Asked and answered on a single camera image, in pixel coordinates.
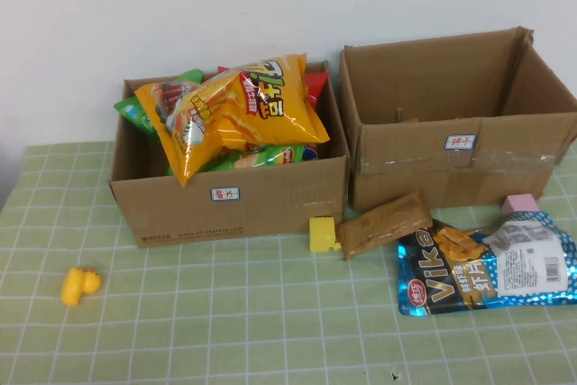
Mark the brown biscuit packet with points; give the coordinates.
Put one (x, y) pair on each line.
(383, 227)

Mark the blue black Vikar shrimp chips bag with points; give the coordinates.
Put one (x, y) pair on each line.
(451, 279)

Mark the yellow fries snack bag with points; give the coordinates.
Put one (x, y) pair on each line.
(266, 119)

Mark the green Lays chip bag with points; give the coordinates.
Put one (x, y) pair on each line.
(266, 157)

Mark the white label with red writing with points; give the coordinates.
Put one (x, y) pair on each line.
(225, 194)
(460, 142)

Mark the yellow plastic block toy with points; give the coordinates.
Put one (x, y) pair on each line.
(322, 234)

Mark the red chip bag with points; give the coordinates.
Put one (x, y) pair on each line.
(316, 85)

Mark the taped cardboard box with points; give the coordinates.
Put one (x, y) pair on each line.
(405, 177)

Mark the cardboard box with chips label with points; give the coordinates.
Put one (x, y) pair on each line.
(180, 218)

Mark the green checked tablecloth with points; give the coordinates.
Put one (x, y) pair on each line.
(270, 313)

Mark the pink foam cube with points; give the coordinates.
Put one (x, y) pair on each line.
(518, 204)

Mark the yellow rubber duck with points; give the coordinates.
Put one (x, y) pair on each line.
(76, 288)

